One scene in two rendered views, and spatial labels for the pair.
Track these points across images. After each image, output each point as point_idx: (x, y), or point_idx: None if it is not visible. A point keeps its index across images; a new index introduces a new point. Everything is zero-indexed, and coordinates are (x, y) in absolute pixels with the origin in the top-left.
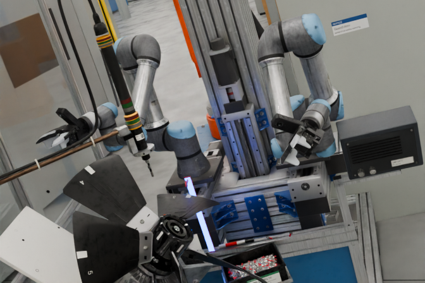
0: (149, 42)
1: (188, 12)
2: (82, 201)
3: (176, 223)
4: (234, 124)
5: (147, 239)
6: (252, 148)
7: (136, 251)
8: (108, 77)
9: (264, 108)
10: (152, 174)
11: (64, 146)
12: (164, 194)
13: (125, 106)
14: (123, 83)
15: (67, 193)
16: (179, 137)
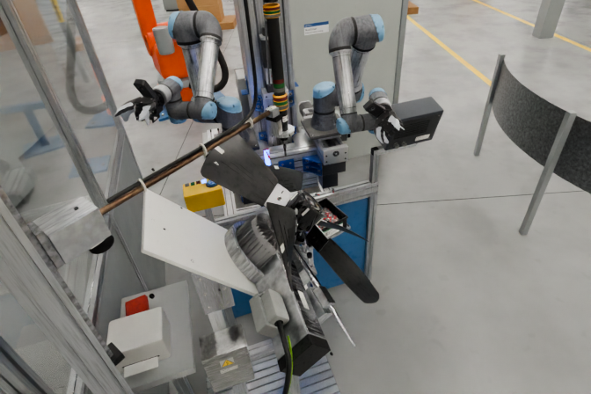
0: (214, 20)
1: None
2: (221, 183)
3: (308, 198)
4: (272, 101)
5: None
6: None
7: (295, 230)
8: (267, 53)
9: (293, 90)
10: (286, 153)
11: (148, 120)
12: None
13: (280, 86)
14: (281, 62)
15: (206, 175)
16: (231, 112)
